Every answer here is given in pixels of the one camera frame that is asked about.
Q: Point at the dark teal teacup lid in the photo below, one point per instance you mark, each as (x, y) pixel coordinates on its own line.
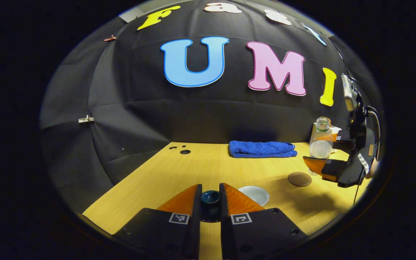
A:
(210, 198)

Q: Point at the white and teal teacup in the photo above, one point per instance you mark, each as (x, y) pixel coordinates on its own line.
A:
(254, 195)

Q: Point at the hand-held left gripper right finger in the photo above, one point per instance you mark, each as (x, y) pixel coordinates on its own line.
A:
(224, 231)

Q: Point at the black backdrop cloth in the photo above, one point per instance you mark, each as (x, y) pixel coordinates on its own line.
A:
(193, 115)

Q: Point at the folded blue towel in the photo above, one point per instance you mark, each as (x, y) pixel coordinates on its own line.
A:
(262, 148)

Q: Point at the red cloth clip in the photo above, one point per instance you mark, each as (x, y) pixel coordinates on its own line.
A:
(109, 38)

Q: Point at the clear plastic water bottle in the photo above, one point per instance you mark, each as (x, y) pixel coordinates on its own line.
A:
(320, 148)

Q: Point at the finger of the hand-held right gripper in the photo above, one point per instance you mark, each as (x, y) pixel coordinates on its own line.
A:
(343, 136)
(325, 168)

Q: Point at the white cloth clip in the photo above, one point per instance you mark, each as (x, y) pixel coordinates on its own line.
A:
(85, 119)

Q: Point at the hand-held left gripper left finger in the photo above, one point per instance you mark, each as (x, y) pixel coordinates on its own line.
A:
(196, 231)

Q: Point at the round brown coaster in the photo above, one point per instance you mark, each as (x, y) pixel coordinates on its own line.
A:
(299, 179)

